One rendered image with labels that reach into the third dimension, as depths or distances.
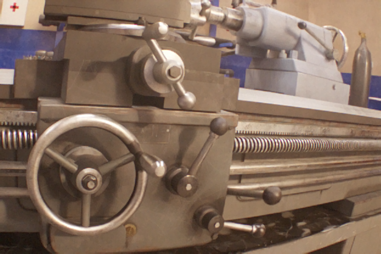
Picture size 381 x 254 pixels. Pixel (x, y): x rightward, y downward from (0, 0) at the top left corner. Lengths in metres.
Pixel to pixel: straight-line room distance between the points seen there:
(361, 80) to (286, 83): 2.26
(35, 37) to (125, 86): 3.44
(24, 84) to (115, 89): 0.22
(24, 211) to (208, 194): 0.43
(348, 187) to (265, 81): 0.56
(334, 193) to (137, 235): 0.86
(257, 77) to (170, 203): 0.77
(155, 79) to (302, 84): 0.72
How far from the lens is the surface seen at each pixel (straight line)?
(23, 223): 0.81
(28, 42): 3.97
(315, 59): 1.27
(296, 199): 1.15
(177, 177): 0.61
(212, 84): 0.64
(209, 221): 0.67
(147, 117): 0.59
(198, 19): 0.77
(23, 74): 0.69
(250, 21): 1.14
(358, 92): 3.38
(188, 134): 0.64
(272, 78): 1.24
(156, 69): 0.51
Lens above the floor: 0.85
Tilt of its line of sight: 8 degrees down
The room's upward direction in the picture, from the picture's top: 6 degrees clockwise
